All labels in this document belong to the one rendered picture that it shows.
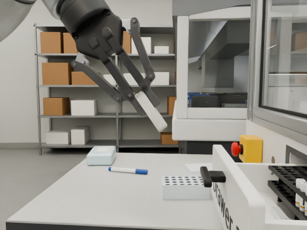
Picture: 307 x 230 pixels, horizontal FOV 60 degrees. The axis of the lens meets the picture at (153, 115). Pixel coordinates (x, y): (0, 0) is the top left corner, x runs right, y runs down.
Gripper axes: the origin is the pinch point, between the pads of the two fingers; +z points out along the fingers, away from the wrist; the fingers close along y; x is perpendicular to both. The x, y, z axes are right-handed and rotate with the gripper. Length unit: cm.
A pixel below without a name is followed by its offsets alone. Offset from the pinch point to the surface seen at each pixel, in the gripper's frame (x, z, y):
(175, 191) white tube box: 24.5, 21.0, -9.2
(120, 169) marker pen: 45, 11, -25
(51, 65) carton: 357, -139, -124
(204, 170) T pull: 1.0, 13.1, 1.6
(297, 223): -12.2, 19.8, 7.8
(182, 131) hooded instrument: 80, 17, -2
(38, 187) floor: 221, 2, -168
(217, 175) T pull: -0.9, 14.2, 3.0
